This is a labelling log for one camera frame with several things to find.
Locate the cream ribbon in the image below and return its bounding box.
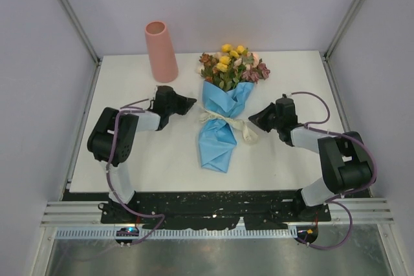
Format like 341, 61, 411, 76
199, 105, 259, 145

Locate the blue wrapping paper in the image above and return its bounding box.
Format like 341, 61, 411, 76
198, 81, 254, 173

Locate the artificial flower bunch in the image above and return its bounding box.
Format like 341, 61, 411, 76
199, 44, 270, 91

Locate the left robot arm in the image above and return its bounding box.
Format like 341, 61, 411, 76
87, 85, 197, 223

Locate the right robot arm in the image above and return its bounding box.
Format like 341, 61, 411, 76
248, 94, 375, 220

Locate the pink tapered vase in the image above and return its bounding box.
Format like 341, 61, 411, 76
145, 21, 179, 83

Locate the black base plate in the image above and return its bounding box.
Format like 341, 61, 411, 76
63, 188, 332, 229

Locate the white slotted cable duct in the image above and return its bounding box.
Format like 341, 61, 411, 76
55, 226, 297, 240

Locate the right aluminium frame post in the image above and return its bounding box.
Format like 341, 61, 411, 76
323, 0, 365, 62

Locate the aluminium frame post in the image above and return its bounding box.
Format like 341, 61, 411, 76
58, 0, 100, 65
323, 0, 365, 62

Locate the left aluminium frame post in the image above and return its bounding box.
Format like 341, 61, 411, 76
58, 0, 100, 65

